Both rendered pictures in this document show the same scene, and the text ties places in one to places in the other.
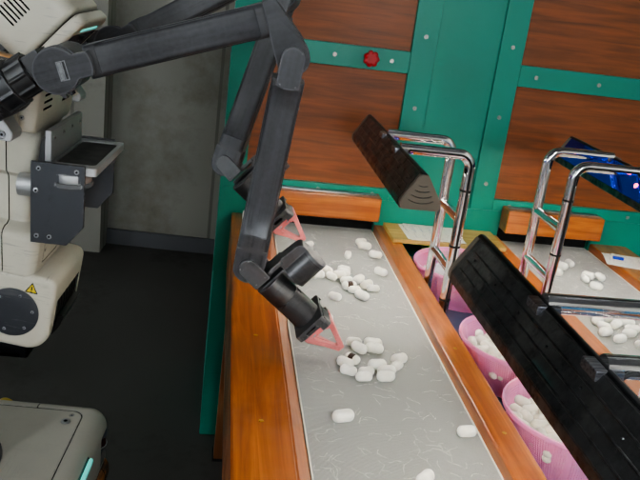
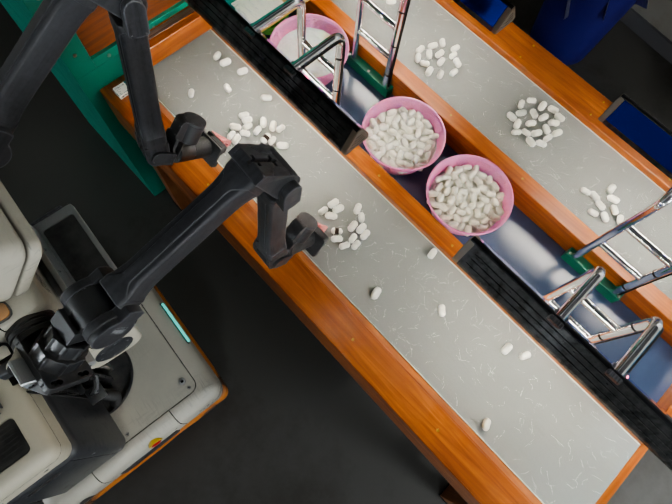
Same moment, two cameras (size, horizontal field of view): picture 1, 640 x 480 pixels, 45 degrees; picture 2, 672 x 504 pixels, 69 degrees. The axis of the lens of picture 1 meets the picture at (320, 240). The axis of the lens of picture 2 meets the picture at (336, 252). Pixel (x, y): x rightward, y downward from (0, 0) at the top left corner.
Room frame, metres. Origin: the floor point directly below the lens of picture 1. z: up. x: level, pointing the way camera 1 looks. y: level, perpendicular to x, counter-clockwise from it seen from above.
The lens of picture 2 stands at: (0.96, 0.27, 2.08)
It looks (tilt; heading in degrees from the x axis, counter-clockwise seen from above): 71 degrees down; 316
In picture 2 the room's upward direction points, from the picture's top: 10 degrees clockwise
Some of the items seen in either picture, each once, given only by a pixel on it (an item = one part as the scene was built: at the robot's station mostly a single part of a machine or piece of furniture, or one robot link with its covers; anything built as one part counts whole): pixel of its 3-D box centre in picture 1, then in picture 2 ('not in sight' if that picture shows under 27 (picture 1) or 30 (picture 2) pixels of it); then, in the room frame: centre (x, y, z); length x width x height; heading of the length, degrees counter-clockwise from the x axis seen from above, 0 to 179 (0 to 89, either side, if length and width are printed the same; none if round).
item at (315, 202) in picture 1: (328, 203); (170, 35); (2.15, -0.01, 0.83); 0.30 x 0.06 x 0.07; 98
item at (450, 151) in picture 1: (412, 232); (298, 86); (1.73, -0.21, 0.90); 0.20 x 0.19 x 0.45; 8
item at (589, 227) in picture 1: (551, 223); not in sight; (2.25, -0.68, 0.83); 0.30 x 0.06 x 0.07; 98
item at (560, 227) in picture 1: (574, 247); (395, 16); (1.79, -0.61, 0.90); 0.20 x 0.19 x 0.45; 8
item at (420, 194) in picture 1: (390, 154); (271, 57); (1.72, -0.13, 1.08); 0.62 x 0.08 x 0.07; 8
